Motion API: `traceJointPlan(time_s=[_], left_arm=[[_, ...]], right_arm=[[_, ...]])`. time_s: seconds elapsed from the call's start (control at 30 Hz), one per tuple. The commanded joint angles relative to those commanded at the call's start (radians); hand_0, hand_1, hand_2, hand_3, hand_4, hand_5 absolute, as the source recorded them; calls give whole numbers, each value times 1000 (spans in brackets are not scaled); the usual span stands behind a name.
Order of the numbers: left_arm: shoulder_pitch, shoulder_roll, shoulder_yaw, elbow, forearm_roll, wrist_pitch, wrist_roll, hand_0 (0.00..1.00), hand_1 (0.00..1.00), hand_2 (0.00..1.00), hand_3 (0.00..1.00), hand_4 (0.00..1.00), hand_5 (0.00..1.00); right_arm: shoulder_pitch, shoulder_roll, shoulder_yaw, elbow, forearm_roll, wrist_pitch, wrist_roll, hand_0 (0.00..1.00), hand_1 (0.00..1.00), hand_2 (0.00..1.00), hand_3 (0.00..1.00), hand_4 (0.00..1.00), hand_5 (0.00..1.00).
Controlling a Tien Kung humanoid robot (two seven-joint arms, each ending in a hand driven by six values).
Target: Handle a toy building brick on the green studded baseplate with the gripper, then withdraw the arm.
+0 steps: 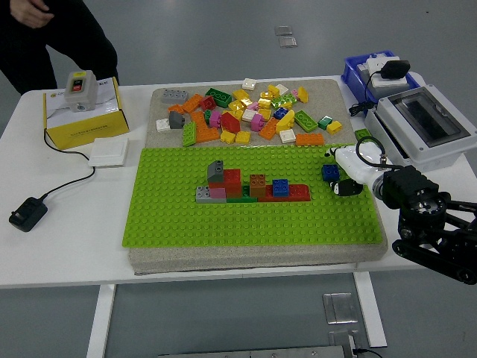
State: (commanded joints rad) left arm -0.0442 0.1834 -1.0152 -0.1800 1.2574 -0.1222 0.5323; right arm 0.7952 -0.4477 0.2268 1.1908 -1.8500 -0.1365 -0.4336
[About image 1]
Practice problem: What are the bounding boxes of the black looped wrist cable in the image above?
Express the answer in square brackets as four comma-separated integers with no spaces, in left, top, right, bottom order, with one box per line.
[356,136,388,165]

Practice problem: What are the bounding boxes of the grey enclosure with clear lid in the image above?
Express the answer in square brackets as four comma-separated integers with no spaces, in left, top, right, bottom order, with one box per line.
[363,84,477,172]

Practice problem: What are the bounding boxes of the yellow curved toy brick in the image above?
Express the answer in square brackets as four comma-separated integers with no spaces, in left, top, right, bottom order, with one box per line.
[275,110,296,135]

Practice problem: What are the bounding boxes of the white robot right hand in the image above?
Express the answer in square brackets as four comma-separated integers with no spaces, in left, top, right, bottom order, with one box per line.
[323,143,391,198]

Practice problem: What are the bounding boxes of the red slope toy brick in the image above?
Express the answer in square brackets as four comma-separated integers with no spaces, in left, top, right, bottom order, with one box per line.
[220,111,241,134]

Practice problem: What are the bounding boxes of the green studded baseplate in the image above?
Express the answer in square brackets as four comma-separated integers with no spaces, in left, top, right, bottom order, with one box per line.
[121,143,382,249]

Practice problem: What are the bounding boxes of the black power adapter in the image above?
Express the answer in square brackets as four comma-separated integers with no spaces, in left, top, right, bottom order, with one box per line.
[8,196,48,233]

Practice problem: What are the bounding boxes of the brown toy brick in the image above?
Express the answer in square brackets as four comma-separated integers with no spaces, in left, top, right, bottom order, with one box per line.
[249,174,268,198]

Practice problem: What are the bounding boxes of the grey-brown foam mat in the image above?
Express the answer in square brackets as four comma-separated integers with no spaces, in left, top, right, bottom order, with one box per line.
[128,78,388,277]

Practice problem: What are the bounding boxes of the grey push-button switch box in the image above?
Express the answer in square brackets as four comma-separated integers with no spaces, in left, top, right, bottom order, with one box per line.
[63,70,98,113]

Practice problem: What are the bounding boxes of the large orange toy plate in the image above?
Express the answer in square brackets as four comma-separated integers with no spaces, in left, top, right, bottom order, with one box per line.
[190,110,221,144]

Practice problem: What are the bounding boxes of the person's right hand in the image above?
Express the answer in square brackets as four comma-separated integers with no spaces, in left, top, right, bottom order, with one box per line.
[9,0,65,30]

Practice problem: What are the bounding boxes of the white wall socket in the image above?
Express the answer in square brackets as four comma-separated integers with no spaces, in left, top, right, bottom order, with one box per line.
[356,53,411,90]

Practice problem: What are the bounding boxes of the white wall switch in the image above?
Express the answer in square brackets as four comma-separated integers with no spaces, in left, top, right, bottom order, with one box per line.
[88,137,130,169]

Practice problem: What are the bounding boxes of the white table leg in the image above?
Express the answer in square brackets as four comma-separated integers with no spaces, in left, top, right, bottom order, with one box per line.
[353,268,388,348]
[86,285,117,358]

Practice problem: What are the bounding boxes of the long dark green toy brick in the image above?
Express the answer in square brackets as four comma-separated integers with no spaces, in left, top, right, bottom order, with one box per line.
[205,87,233,109]

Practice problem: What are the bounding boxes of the dark red toy brick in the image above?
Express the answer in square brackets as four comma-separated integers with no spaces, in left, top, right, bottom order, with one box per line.
[207,181,243,198]

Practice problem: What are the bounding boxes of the long lime toy brick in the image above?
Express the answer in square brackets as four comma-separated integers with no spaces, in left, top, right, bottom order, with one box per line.
[182,121,198,147]
[271,92,297,110]
[294,110,319,134]

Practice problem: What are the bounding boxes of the long orange toy brick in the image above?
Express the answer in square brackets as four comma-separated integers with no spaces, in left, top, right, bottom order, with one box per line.
[295,133,325,147]
[259,117,280,140]
[181,93,204,114]

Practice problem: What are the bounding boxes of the long red toy brick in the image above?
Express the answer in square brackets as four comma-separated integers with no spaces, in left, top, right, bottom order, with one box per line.
[257,183,311,203]

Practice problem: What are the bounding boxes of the long grey toy brick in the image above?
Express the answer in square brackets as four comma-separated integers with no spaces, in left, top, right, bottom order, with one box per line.
[161,88,189,104]

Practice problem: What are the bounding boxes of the blue plastic bin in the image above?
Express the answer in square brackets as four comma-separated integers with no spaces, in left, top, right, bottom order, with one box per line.
[341,50,422,107]

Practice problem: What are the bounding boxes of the black adapter cord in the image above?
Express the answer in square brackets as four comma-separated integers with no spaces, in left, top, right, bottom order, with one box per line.
[40,127,97,202]

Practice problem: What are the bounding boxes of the large metal floor plate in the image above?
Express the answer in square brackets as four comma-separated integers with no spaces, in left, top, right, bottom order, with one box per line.
[322,292,358,325]
[327,329,370,350]

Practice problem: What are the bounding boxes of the dark grey slope toy brick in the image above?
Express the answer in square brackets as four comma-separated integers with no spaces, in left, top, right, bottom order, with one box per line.
[168,110,186,131]

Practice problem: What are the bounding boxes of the black coiled cable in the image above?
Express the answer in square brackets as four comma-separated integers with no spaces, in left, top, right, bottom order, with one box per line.
[348,70,383,119]

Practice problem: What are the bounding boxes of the long metal bar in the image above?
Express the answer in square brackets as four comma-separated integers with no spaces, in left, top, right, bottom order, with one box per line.
[158,345,350,358]

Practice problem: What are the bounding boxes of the yellow cardboard box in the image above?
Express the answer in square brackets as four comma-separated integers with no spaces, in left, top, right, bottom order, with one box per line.
[42,76,130,151]

